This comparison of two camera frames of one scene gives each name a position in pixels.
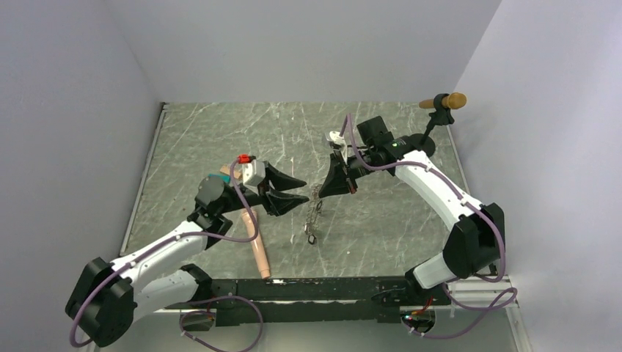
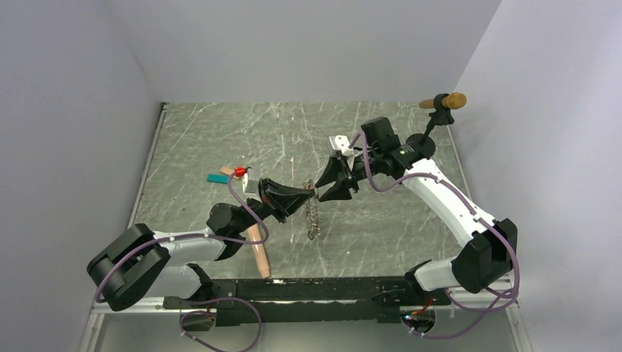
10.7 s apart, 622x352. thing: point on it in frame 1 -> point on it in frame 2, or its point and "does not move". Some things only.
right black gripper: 337,182 does not move
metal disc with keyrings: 313,215 does not move
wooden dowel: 455,100 does not move
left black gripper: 276,202 -> 280,200
